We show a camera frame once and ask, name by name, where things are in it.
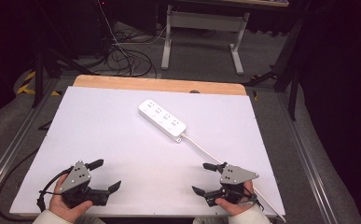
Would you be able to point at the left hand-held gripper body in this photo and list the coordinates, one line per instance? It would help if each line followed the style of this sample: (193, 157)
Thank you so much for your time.
(75, 177)

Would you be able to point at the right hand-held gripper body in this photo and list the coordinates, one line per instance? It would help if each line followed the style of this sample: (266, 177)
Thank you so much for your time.
(234, 177)

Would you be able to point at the person's right hand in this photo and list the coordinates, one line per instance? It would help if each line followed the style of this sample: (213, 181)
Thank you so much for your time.
(235, 208)

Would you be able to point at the person's left hand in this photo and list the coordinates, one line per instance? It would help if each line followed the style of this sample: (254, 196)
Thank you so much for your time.
(63, 209)

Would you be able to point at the white board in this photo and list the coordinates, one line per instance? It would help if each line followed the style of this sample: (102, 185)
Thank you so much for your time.
(106, 130)

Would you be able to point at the white power strip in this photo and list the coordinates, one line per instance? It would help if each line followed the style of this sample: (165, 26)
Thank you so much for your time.
(162, 120)

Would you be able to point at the small dark knob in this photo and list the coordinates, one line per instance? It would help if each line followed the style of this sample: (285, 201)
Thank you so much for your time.
(194, 91)

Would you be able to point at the yellow black floor tape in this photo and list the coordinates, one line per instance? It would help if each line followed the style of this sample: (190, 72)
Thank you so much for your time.
(29, 84)

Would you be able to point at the black tripod stand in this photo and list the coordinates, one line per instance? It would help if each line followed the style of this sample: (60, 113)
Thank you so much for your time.
(44, 65)

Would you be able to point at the black metal stand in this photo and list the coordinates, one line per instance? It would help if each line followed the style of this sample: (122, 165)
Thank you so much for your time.
(290, 71)

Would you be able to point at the aluminium rail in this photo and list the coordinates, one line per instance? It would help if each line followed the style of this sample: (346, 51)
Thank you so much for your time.
(308, 161)
(10, 146)

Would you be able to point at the white metal desk frame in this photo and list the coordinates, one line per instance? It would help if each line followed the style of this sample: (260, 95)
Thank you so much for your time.
(200, 21)

